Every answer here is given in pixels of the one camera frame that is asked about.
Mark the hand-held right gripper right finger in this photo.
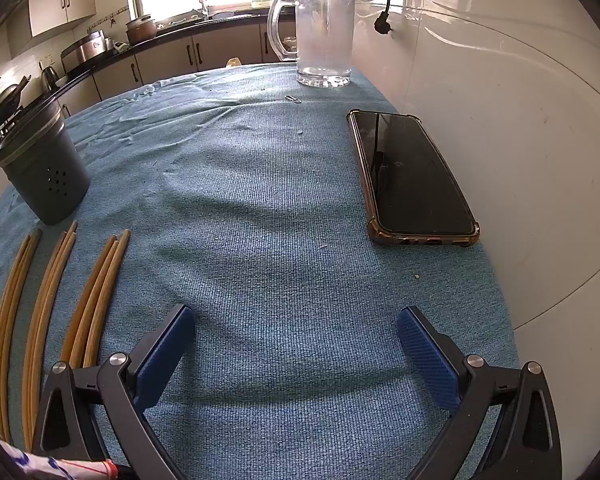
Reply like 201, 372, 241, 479
397, 305, 563, 480

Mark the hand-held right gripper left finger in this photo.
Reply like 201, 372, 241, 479
32, 304, 197, 480

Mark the dark grey perforated chopstick holder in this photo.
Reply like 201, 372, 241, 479
0, 105, 92, 226

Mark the blue tablecloth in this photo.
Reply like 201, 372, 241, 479
0, 63, 521, 480

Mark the patterned white clothing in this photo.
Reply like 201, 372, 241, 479
0, 432, 118, 480

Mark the smartphone in brown case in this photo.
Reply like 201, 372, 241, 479
346, 108, 481, 248

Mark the dark electric kettle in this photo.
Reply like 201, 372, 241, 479
40, 65, 63, 92

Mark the black kitchen countertop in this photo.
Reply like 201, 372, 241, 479
0, 10, 291, 171

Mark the stainless steel rice cooker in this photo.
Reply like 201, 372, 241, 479
60, 30, 108, 73

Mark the brown clay pot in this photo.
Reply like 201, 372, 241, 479
125, 15, 158, 46

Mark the clear glass pitcher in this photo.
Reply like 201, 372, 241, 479
266, 0, 357, 88

